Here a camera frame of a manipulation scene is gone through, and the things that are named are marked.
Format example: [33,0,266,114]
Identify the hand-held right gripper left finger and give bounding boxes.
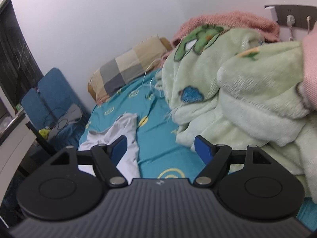
[50,135,129,188]

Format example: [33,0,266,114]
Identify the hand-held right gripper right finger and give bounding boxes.
[194,135,273,187]

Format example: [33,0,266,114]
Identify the white shirt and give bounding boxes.
[79,113,141,179]

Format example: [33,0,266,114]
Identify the bed with teal sheet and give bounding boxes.
[78,69,317,231]

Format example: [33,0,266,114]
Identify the green cartoon fleece blanket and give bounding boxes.
[160,25,317,199]

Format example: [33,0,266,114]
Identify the grey cloth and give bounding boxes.
[47,104,83,140]

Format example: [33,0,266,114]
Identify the checked pillow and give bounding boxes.
[87,36,169,102]

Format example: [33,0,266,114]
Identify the blue covered chair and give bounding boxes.
[21,89,50,132]
[37,67,91,152]

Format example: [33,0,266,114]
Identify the white desk with dark top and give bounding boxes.
[0,114,50,179]

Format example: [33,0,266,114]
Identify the checkered pillow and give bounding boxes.
[87,37,173,103]

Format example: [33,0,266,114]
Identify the pink fuzzy blanket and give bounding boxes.
[171,11,280,46]

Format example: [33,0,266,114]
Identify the pink cloth with brown trim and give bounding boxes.
[296,28,317,112]

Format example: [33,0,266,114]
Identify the dark barred window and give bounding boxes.
[0,0,44,97]

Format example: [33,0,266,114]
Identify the black charger cable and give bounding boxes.
[43,108,72,132]

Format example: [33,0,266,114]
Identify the white charging cable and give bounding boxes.
[144,59,165,118]

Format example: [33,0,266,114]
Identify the grey wall outlet panel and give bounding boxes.
[264,4,317,29]

